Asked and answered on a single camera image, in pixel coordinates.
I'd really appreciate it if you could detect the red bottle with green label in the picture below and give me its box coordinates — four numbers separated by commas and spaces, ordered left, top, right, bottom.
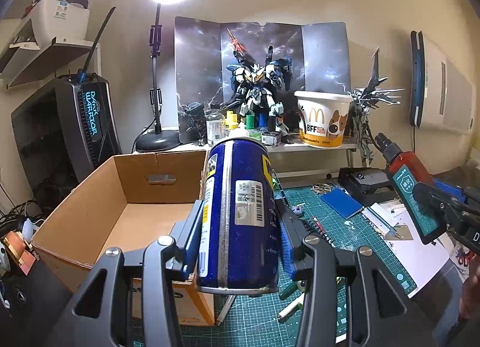
374, 133, 446, 245

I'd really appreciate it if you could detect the blue white robot model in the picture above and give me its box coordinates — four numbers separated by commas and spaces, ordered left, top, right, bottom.
222, 32, 293, 137

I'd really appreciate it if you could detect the black computer tower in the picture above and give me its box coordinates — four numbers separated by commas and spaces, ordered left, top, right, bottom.
11, 73, 121, 191

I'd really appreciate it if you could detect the black desk lamp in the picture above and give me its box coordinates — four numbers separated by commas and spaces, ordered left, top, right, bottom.
134, 0, 202, 153

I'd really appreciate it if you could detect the green cutting mat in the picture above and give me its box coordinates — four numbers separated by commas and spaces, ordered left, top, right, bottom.
131, 184, 419, 347

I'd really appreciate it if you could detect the white printer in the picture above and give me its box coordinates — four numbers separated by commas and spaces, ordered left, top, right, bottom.
26, 0, 90, 48

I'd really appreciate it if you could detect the blue spray can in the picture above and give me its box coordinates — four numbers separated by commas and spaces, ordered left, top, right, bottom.
196, 137, 281, 296

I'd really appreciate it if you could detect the right hand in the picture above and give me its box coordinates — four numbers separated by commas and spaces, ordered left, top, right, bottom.
460, 255, 480, 319

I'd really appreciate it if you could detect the McDonald's paper bucket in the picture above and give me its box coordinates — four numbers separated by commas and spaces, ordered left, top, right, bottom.
295, 91, 352, 149

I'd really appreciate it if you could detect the lightning backdrop board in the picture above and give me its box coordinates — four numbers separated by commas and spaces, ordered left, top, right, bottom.
174, 16, 352, 143

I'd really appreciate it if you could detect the cardboard box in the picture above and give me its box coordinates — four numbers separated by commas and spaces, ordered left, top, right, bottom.
30, 150, 217, 327

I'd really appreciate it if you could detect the black box on desk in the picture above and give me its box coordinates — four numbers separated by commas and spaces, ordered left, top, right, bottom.
337, 167, 396, 206

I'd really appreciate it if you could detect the blue notebook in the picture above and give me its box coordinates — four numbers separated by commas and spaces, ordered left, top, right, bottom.
320, 188, 364, 220

